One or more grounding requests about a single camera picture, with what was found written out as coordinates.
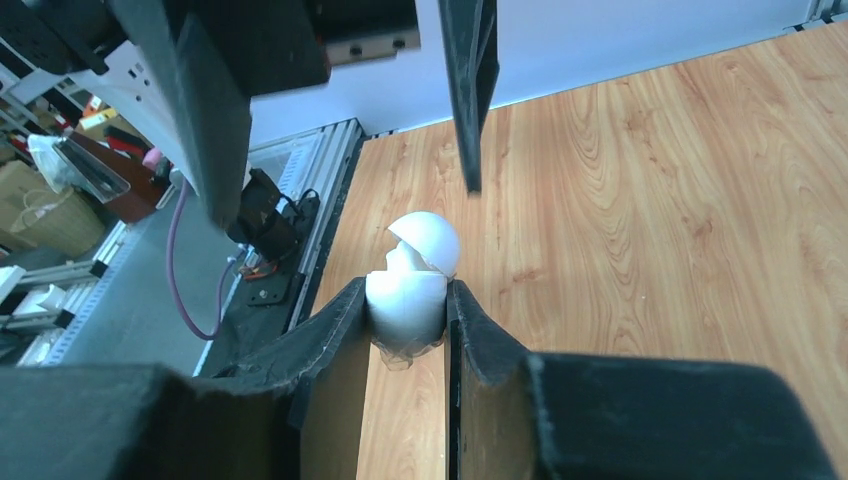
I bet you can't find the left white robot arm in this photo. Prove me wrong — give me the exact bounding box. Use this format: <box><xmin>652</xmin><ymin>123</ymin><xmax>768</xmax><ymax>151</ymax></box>
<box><xmin>1</xmin><ymin>1</ymin><xmax>420</xmax><ymax>260</ymax></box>

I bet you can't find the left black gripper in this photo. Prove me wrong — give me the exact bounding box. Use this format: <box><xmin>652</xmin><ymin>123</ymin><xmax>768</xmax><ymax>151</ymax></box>
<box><xmin>109</xmin><ymin>0</ymin><xmax>500</xmax><ymax>229</ymax></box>

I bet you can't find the aluminium frame rail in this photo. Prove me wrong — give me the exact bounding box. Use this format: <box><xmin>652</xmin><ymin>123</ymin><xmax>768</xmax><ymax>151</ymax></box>
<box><xmin>0</xmin><ymin>116</ymin><xmax>367</xmax><ymax>370</ymax></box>

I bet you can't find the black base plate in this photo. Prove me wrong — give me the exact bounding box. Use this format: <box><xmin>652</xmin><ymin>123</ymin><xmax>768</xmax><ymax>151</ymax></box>
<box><xmin>198</xmin><ymin>132</ymin><xmax>370</xmax><ymax>379</ymax></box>

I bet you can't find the white charging case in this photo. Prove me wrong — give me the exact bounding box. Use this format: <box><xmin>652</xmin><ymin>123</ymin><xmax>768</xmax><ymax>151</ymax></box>
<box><xmin>365</xmin><ymin>211</ymin><xmax>461</xmax><ymax>370</ymax></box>

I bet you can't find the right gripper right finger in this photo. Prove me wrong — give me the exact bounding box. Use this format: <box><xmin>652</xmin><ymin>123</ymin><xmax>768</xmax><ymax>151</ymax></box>
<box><xmin>447</xmin><ymin>280</ymin><xmax>835</xmax><ymax>479</ymax></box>

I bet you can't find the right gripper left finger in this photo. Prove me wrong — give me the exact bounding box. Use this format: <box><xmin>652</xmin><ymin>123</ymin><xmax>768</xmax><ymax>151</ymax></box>
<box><xmin>1</xmin><ymin>278</ymin><xmax>369</xmax><ymax>479</ymax></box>

